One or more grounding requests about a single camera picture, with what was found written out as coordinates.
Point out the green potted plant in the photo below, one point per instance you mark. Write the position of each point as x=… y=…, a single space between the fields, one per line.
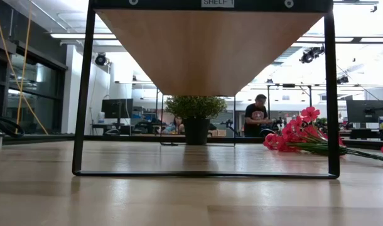
x=196 y=108

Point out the person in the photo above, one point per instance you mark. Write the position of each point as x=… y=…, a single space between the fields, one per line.
x=254 y=120
x=177 y=125

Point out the black computer monitor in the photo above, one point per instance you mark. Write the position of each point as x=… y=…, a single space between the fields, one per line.
x=365 y=111
x=116 y=108

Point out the white jug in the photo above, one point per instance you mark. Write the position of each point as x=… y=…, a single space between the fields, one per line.
x=101 y=117

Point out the black overhead rack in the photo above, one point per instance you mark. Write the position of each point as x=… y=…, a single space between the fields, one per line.
x=289 y=85

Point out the round black ceiling device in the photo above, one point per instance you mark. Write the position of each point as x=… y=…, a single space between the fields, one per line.
x=100 y=59

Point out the black ceiling light rig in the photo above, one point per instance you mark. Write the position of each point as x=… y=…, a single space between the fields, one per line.
x=310 y=54

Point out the wooden shelf with black frame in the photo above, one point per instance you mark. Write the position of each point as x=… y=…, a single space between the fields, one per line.
x=207 y=50

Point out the black metal table frame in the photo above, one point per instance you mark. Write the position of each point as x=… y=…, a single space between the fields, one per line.
x=37 y=138

